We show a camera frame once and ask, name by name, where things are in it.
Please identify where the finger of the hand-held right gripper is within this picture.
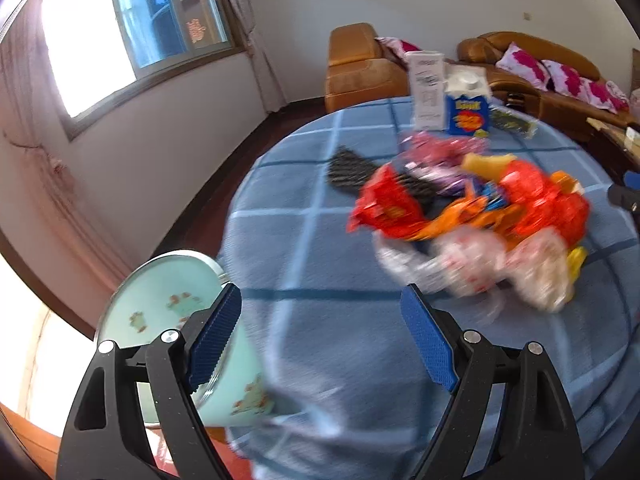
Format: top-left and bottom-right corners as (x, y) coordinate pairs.
(607, 170), (640, 211)

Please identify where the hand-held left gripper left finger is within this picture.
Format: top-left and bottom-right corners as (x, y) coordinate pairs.
(55, 282), (243, 480)

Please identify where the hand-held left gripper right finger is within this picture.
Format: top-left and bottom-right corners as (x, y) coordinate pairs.
(400, 282), (586, 480)

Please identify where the mint green trash bin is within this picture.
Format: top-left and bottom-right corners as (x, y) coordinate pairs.
(95, 249), (276, 428)

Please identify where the colourful snack packet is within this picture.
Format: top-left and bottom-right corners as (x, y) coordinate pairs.
(470, 182), (511, 216)

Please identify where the wooden coffee table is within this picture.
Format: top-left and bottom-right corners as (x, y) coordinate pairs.
(585, 117), (640, 181)

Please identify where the white clear plastic wrapper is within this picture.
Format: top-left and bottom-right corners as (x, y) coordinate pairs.
(375, 225), (576, 313)

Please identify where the dark green packet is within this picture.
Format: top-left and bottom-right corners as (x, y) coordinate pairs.
(489, 107), (538, 141)

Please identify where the red snack packet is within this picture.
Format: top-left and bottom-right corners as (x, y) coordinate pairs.
(347, 165), (428, 236)

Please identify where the blue checked tablecloth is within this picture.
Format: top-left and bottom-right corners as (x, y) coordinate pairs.
(217, 95), (640, 480)

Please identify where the yellow packet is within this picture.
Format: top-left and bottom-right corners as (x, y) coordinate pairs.
(460, 152), (516, 181)

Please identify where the purple wrapper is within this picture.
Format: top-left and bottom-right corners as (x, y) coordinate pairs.
(415, 165), (471, 196)

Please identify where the blue tissue box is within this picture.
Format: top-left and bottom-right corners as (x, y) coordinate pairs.
(444, 67), (493, 137)

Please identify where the black foam net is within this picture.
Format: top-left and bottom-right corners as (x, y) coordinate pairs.
(326, 146), (438, 211)

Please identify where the brown leather sofa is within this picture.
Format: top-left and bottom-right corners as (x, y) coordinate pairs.
(456, 31), (640, 143)

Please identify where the white milk carton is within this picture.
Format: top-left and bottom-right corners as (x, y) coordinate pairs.
(404, 50), (446, 132)

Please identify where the brown leather armchair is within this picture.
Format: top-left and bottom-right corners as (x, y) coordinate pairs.
(324, 22), (413, 113)

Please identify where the long floral curtain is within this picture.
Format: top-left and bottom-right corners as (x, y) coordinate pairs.
(0, 10), (136, 281)

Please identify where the narrow floral curtain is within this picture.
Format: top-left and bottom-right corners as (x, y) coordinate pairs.
(215, 0), (288, 113)

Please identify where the window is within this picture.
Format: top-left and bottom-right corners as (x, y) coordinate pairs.
(40, 0), (246, 141)

